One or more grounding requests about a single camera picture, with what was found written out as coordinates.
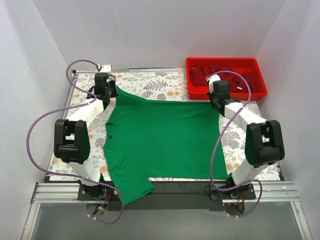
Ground green t shirt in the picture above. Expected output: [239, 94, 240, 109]
[103, 89, 228, 204]

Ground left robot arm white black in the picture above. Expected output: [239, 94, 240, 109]
[53, 71, 119, 200]

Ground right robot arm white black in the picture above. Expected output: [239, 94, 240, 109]
[206, 74, 285, 199]

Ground dark red t shirt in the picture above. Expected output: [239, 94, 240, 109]
[189, 64, 257, 93]

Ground red plastic bin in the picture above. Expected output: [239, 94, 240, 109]
[186, 57, 267, 101]

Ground black front crossbar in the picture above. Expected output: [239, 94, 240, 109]
[124, 181, 224, 212]

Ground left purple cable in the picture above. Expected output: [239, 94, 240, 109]
[26, 59, 125, 225]

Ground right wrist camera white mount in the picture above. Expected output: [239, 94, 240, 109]
[206, 74, 221, 92]

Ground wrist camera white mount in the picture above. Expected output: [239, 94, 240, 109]
[98, 64, 113, 75]
[206, 74, 221, 92]

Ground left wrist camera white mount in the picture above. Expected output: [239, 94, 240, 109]
[98, 64, 113, 75]

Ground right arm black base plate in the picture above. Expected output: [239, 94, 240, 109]
[204, 184, 256, 200]

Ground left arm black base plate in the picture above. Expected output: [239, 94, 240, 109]
[77, 184, 120, 201]

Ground aluminium frame rail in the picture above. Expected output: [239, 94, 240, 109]
[31, 181, 300, 203]

